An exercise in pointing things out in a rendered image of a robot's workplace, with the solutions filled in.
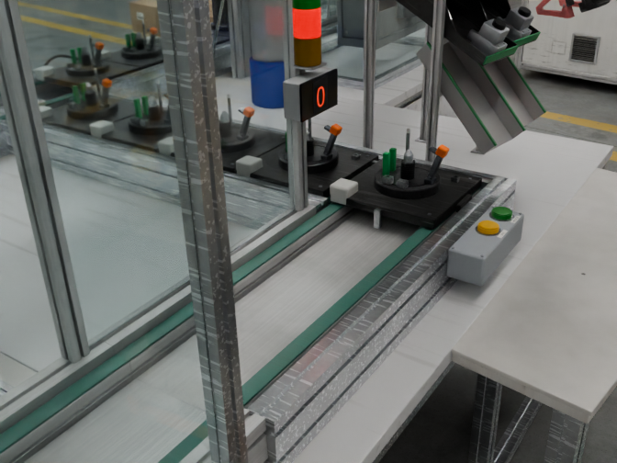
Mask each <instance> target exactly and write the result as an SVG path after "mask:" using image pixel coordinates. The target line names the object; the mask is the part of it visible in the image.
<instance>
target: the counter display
mask: <svg viewBox="0 0 617 463"><path fill-rule="evenodd" d="M326 76H328V107H326V108H324V109H323V110H321V111H319V112H317V113H315V114H314V109H313V82H316V81H318V80H319V79H321V78H323V77H326ZM299 94H300V122H304V121H306V120H308V119H311V118H313V117H315V116H317V115H318V114H320V113H322V112H324V111H326V110H328V109H329V108H331V107H334V106H336V105H338V69H336V68H335V69H333V70H331V71H328V72H326V73H324V74H321V75H319V76H317V77H315V78H312V79H310V80H308V81H307V82H304V83H302V84H300V85H299Z"/></svg>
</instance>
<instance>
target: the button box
mask: <svg viewBox="0 0 617 463"><path fill-rule="evenodd" d="M494 208H495V207H490V208H489V209H488V210H487V211H486V212H485V213H484V214H483V215H482V216H481V217H480V218H479V219H478V220H477V221H476V222H475V223H474V224H473V225H472V226H471V227H470V228H469V229H468V230H467V231H466V232H465V233H464V234H463V235H462V236H461V237H460V238H459V239H458V240H457V241H456V242H455V243H454V244H453V245H452V246H451V247H450V248H449V250H448V260H447V272H446V275H447V276H448V277H451V278H454V279H458V280H461V281H464V282H467V283H470V284H474V285H477V286H480V287H481V286H482V285H483V284H484V283H485V282H486V281H487V279H488V278H489V277H490V276H491V275H492V273H493V272H494V271H495V270H496V269H497V267H498V266H499V265H500V264H501V262H502V261H503V260H504V259H505V258H506V257H507V255H508V254H509V253H510V252H511V250H512V249H513V248H514V247H515V246H516V245H517V243H518V242H519V241H520V240H521V238H522V225H523V218H524V214H522V213H519V212H515V211H513V212H512V217H511V218H510V219H508V220H498V219H495V218H493V217H492V216H491V211H492V209H494ZM482 220H492V221H495V222H496V223H497V224H498V225H499V232H497V233H495V234H485V233H482V232H480V231H478V230H477V225H478V224H479V223H480V222H481V221H482Z"/></svg>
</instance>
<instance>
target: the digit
mask: <svg viewBox="0 0 617 463"><path fill-rule="evenodd" d="M326 107H328V76H326V77H323V78H321V79H319V80H318V81H316V82H313V109H314V114H315V113H317V112H319V111H321V110H323V109H324V108H326Z"/></svg>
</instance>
